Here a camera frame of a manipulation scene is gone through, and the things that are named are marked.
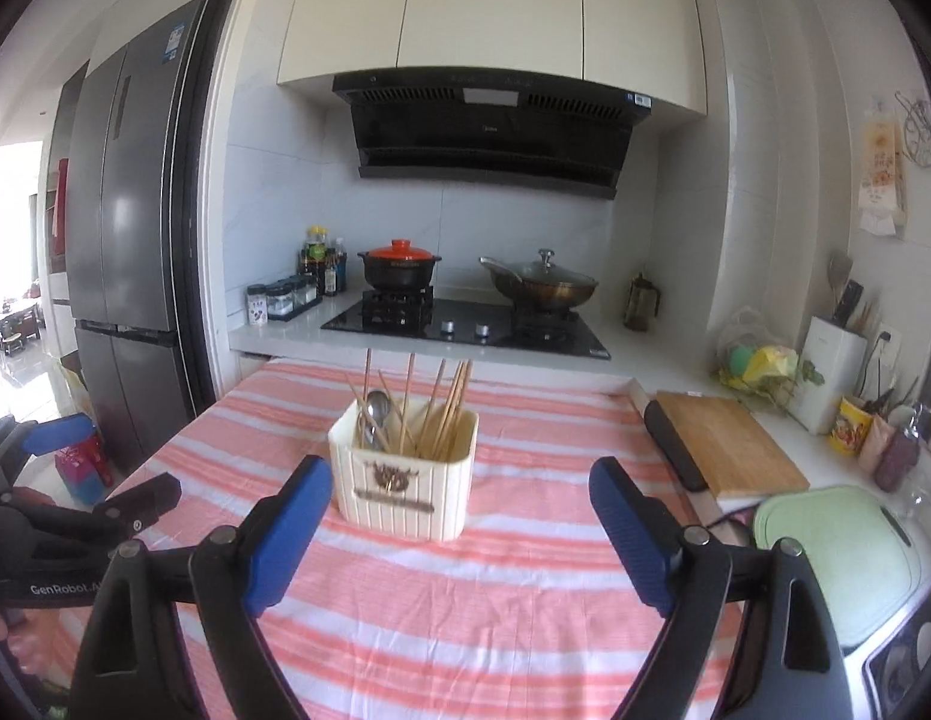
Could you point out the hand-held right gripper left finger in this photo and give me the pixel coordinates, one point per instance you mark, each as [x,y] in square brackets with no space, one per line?
[292,532]

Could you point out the purple soap bottle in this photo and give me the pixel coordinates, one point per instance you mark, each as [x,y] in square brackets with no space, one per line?
[897,457]

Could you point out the white knife block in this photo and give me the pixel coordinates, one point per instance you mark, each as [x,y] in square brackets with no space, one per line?
[825,375]

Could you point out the red hanging cloth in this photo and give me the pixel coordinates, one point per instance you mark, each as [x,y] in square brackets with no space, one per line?
[58,195]

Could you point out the wok with glass lid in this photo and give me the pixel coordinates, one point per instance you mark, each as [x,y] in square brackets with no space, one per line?
[540,289]

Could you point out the yellow green plastic bag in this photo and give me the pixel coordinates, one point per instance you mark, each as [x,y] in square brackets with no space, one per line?
[765,364]

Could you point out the dark door frame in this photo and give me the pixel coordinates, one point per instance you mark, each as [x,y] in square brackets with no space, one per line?
[201,240]

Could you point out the hanging paper package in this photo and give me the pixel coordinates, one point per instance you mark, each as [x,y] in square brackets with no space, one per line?
[882,165]

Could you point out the black tray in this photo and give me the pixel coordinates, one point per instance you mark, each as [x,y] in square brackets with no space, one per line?
[675,446]

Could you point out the cream ribbed utensil holder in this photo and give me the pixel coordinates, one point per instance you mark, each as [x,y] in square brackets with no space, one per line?
[450,495]

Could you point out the metal spoon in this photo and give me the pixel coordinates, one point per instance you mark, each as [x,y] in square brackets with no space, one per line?
[380,436]
[375,406]

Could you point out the pink striped tablecloth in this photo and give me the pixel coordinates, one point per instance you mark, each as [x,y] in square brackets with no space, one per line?
[465,615]

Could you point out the pink bottle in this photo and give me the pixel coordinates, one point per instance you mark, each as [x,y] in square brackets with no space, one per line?
[874,442]

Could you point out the wooden dining furniture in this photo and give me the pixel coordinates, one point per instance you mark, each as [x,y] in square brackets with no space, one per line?
[15,322]

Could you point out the white wall cabinet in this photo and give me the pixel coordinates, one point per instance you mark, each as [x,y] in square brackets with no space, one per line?
[488,7]

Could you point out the yellow printed cup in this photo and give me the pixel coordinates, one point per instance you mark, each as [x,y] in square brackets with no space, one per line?
[852,427]

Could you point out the clear drinking glass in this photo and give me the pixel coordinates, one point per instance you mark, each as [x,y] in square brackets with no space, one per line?
[915,499]

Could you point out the black gas stove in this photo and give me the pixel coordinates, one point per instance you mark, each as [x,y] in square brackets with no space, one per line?
[465,326]

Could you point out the dark glass french press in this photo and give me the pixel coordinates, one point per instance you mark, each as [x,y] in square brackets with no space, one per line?
[641,304]

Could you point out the dark tall cabinet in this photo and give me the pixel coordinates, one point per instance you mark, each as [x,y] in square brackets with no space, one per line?
[67,120]

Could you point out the red blue package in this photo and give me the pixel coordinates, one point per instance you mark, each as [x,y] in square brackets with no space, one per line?
[82,469]

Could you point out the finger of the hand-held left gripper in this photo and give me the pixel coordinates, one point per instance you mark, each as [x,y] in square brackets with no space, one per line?
[56,435]
[139,506]

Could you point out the oil bottle yellow cap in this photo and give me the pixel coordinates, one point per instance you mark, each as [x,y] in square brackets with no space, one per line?
[313,255]

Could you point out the grey refrigerator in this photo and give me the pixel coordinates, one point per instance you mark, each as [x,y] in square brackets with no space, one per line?
[135,240]

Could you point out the cardboard box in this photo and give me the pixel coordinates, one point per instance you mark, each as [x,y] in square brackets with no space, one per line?
[75,390]

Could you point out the set of wooden chopsticks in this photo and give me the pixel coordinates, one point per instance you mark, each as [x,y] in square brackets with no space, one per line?
[452,409]

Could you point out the dark sauce bottle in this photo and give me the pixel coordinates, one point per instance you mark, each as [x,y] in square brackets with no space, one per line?
[332,274]

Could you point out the wooden cutting board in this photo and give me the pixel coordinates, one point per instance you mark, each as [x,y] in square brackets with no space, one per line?
[728,442]

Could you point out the black range hood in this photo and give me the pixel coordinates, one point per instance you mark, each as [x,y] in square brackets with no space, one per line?
[480,142]

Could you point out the green cutting board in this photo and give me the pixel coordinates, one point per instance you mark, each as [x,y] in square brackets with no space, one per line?
[840,562]

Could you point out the white wall socket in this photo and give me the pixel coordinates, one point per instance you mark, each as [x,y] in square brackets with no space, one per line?
[888,337]

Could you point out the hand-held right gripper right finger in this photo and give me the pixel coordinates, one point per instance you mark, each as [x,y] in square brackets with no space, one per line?
[630,540]

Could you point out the black clay pot red lid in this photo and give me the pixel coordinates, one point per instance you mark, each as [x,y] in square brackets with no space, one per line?
[394,270]

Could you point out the labelled spice jar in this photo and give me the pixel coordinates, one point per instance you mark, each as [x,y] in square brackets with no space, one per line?
[257,306]

